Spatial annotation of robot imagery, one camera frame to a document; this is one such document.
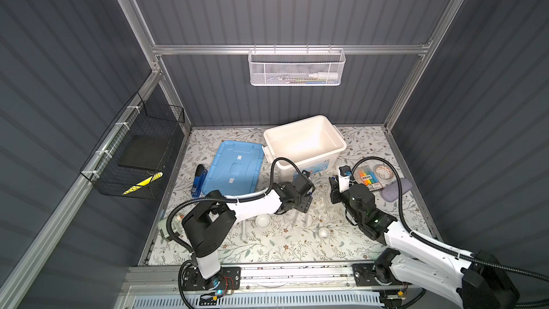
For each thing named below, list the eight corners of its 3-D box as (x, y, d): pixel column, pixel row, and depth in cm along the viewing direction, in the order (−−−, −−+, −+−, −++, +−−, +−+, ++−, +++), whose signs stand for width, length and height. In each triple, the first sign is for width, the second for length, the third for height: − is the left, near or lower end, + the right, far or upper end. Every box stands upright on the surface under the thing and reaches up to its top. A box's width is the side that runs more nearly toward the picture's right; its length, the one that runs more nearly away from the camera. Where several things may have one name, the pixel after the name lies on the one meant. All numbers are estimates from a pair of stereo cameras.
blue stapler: (192, 197, 96) (189, 192, 92) (200, 169, 105) (197, 164, 102) (201, 197, 96) (198, 192, 92) (208, 169, 105) (206, 164, 102)
